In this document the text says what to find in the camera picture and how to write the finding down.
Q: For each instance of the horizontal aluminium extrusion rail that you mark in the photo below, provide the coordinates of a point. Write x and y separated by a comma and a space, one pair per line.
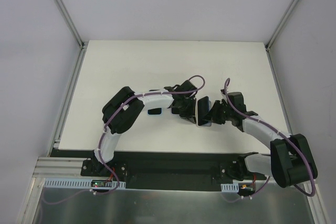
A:
52, 167

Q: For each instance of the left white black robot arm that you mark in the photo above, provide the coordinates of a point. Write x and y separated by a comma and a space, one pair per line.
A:
121, 112

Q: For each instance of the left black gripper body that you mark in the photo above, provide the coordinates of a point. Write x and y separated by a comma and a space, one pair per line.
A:
189, 109

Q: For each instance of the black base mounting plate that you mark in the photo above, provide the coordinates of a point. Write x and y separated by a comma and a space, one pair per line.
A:
177, 182

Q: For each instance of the left aluminium frame post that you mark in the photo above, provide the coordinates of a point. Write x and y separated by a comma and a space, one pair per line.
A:
70, 23

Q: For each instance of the left white slotted cable duct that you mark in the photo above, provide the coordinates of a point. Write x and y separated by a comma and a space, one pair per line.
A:
83, 184

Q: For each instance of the aluminium frame post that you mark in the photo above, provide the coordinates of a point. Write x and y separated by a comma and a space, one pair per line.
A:
280, 26
70, 23

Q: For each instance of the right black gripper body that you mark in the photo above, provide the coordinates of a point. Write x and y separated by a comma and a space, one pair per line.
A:
217, 112

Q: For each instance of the right white slotted cable duct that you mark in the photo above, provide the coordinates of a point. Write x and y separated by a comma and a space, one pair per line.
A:
230, 188

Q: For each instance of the right aluminium frame post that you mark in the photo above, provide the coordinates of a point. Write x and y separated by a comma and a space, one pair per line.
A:
280, 26

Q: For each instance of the light blue phone case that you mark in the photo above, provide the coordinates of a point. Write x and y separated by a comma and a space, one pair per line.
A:
155, 115

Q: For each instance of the clear translucent phone case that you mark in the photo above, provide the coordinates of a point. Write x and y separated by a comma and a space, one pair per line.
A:
208, 124

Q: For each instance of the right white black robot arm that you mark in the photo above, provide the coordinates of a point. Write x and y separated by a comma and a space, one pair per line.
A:
290, 161

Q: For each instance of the dark blue phone case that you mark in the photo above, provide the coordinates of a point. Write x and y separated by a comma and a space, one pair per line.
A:
203, 109

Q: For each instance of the white slotted cable duct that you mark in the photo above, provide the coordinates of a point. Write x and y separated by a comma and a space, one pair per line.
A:
83, 184
230, 188

